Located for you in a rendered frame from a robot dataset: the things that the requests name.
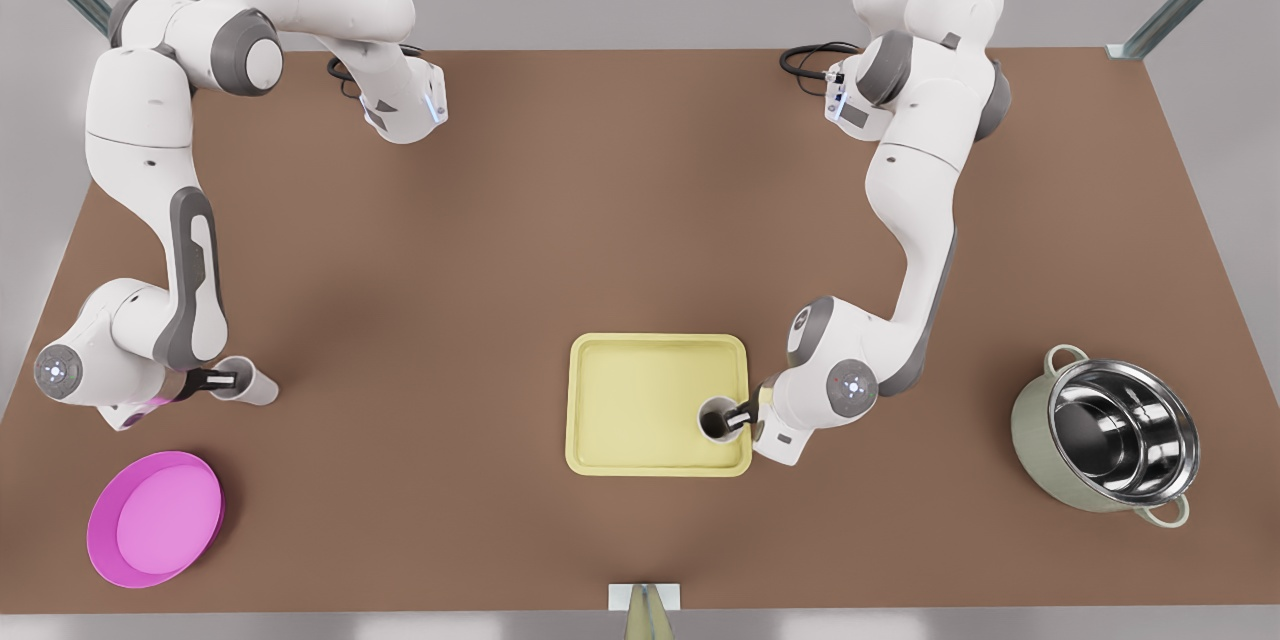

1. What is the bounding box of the yellow rectangular tray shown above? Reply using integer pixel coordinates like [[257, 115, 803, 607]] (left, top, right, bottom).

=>
[[566, 333, 753, 478]]

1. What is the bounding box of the white IKEA cup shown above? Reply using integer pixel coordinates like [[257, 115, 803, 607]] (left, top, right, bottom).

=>
[[697, 396, 752, 445], [209, 356, 280, 408]]

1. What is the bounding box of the steel pot with green outside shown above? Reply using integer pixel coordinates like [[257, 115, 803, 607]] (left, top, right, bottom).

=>
[[1011, 344, 1200, 529]]

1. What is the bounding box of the pink round plate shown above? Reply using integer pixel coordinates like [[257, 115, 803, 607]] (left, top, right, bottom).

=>
[[87, 451, 225, 589]]

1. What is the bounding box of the black cable loop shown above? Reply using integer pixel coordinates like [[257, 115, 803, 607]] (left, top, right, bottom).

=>
[[780, 42, 864, 82], [327, 43, 427, 102]]

